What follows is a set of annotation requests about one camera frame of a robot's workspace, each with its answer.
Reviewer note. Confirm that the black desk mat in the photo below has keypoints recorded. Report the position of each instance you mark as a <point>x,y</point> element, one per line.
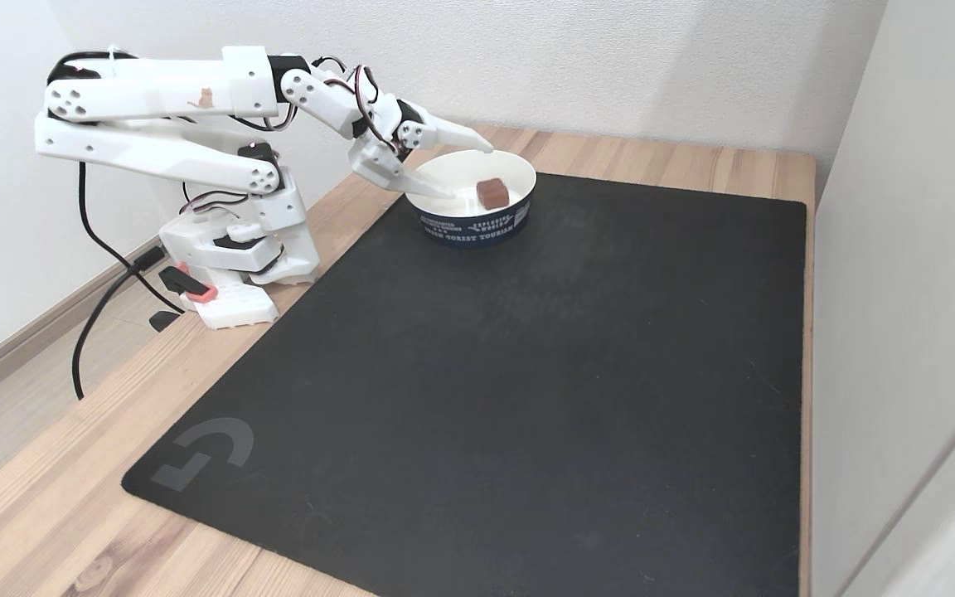
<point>486,398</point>

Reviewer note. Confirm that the brown toy block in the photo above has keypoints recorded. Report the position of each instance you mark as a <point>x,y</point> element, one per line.
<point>493,193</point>

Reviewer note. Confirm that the black and red table clamp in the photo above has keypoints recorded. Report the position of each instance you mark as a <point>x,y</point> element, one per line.
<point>187,282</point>

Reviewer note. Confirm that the white paper bowl navy band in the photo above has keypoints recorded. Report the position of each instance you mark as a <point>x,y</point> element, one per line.
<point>461,224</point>

